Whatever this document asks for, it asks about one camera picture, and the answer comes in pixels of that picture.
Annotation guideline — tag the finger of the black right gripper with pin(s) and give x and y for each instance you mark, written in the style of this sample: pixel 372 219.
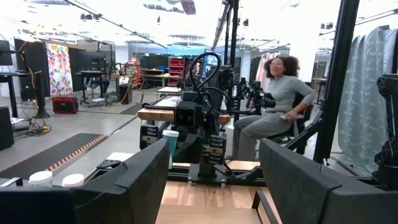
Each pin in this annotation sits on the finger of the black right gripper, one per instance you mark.
pixel 189 149

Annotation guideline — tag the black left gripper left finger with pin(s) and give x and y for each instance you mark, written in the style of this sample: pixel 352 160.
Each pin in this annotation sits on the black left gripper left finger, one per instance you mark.
pixel 124 199

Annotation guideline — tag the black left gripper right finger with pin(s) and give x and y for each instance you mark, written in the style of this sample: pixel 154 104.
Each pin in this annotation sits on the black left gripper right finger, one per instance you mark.
pixel 311 202

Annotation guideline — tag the green medicine bottle white cap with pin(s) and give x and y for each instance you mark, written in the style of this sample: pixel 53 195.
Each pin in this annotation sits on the green medicine bottle white cap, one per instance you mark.
pixel 171 146
pixel 40 178

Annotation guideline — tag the pink medicine bottle white cap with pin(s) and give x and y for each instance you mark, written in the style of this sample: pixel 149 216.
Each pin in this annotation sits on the pink medicine bottle white cap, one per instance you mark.
pixel 73 180

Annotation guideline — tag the person's forearm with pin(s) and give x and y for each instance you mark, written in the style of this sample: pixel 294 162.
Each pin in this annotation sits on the person's forearm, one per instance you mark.
pixel 303 109

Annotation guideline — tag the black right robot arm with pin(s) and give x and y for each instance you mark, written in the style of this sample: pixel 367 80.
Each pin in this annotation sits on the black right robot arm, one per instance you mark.
pixel 208 169

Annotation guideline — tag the wooden workbench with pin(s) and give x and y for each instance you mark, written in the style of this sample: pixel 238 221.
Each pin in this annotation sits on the wooden workbench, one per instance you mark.
pixel 155 114

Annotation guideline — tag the black office chair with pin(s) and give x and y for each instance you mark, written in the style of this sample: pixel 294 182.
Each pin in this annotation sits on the black office chair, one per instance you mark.
pixel 300 129

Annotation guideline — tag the red storage rack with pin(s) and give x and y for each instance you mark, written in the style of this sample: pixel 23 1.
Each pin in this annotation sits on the red storage rack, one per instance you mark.
pixel 176 70

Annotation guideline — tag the person's hand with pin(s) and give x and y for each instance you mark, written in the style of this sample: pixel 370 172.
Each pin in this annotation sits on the person's hand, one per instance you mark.
pixel 290 115

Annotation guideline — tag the black mat orange striped edge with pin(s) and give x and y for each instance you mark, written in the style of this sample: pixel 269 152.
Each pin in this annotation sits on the black mat orange striped edge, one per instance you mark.
pixel 46 155

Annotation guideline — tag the person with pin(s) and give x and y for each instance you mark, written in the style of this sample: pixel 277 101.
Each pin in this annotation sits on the person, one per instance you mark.
pixel 280 90

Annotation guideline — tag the grey patterned curtain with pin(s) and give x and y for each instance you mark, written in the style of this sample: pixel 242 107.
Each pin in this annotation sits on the grey patterned curtain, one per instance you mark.
pixel 367 109

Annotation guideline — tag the red and black box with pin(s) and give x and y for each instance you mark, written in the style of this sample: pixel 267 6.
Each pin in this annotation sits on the red and black box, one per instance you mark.
pixel 65 104

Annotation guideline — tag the floral patterned curtain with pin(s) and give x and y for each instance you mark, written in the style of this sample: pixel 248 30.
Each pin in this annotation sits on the floral patterned curtain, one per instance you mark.
pixel 59 68

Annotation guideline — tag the black monitor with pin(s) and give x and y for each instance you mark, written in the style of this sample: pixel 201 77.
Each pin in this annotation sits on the black monitor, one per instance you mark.
pixel 5 53

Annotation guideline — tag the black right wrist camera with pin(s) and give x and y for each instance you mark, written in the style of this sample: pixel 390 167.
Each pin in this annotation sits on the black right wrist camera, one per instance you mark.
pixel 188 114

